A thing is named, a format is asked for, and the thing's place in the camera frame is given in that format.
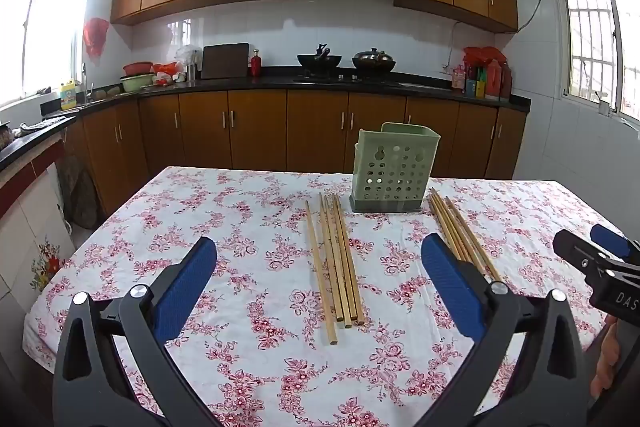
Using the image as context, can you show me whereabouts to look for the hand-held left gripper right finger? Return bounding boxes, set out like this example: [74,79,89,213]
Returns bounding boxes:
[415,234,591,427]

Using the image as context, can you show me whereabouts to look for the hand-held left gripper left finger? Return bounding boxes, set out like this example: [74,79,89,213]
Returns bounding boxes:
[52,235,221,427]

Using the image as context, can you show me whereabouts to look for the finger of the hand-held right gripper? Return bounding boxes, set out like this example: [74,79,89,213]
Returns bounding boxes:
[553,229,640,288]
[590,223,640,265]

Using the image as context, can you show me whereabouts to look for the green perforated chopstick holder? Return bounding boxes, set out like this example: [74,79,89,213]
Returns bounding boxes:
[350,122,442,214]

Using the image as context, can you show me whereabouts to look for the person's right hand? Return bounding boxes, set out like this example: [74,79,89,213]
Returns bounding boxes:
[590,316,622,400]

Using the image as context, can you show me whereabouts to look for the pink floral tablecloth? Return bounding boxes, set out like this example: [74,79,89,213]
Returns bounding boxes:
[22,165,640,427]

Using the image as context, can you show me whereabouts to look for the grey sack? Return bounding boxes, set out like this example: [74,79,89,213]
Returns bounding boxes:
[56,156,99,229]

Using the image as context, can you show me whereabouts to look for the wooden base cabinets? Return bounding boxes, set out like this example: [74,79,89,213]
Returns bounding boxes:
[62,88,528,228]

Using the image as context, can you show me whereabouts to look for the cluster of condiment bottles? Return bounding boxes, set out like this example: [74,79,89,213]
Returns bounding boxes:
[450,59,513,102]

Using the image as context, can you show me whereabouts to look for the barred white framed window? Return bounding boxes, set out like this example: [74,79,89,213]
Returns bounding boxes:
[546,0,640,124]

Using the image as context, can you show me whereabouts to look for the green basin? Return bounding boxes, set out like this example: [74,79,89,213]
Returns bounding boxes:
[120,74,156,92]

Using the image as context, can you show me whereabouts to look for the red and white plastic bag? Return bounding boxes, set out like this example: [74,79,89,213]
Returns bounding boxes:
[152,62,179,86]

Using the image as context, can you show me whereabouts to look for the grey rag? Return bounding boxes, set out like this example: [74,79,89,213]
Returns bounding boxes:
[15,116,67,136]

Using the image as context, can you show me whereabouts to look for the black kitchen countertop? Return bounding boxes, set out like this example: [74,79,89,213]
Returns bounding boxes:
[0,67,532,172]

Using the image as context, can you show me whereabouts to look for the yellow detergent bottle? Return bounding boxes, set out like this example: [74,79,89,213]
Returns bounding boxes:
[60,79,79,111]

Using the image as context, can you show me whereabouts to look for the black gas stove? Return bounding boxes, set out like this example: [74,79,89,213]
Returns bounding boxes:
[292,71,401,86]

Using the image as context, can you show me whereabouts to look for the wok with glass lid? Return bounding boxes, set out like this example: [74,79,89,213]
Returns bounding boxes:
[351,48,397,72]

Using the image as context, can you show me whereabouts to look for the dark cutting board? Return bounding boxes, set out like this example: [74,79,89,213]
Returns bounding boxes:
[200,43,250,80]

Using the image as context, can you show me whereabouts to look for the clear plastic bag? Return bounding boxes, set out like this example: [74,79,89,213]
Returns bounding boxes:
[175,46,203,68]

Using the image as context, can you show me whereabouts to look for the black wok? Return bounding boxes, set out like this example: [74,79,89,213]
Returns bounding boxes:
[296,43,344,68]

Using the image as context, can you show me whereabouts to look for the grey wall cable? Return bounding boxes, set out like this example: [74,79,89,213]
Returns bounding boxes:
[516,0,557,32]

